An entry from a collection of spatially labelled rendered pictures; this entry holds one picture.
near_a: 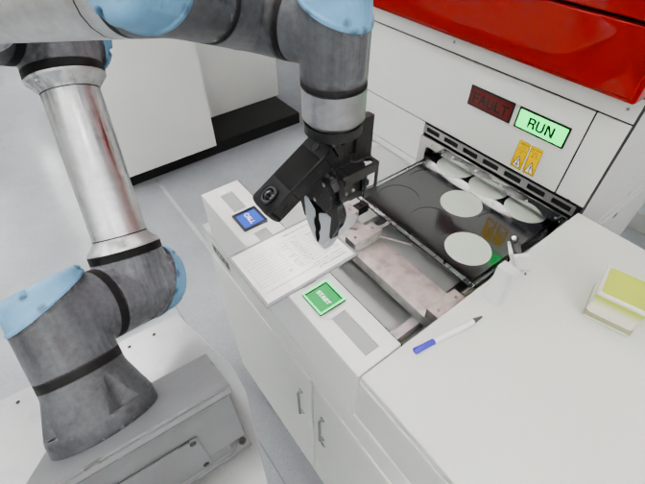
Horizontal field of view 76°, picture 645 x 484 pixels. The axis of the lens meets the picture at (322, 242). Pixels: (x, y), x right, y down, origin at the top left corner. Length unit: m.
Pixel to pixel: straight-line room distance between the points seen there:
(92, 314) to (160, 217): 1.84
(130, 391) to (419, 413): 0.41
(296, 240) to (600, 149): 0.62
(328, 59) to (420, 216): 0.63
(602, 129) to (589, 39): 0.18
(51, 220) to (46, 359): 2.11
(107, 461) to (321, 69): 0.50
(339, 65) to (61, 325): 0.48
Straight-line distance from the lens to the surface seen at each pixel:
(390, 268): 0.90
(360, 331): 0.71
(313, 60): 0.45
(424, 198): 1.06
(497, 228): 1.03
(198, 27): 0.42
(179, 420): 0.59
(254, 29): 0.47
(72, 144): 0.74
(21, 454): 0.92
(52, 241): 2.60
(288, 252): 0.81
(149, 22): 0.39
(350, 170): 0.53
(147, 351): 0.91
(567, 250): 0.94
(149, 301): 0.72
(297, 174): 0.51
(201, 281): 2.07
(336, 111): 0.46
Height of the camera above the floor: 1.56
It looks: 46 degrees down
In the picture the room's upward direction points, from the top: straight up
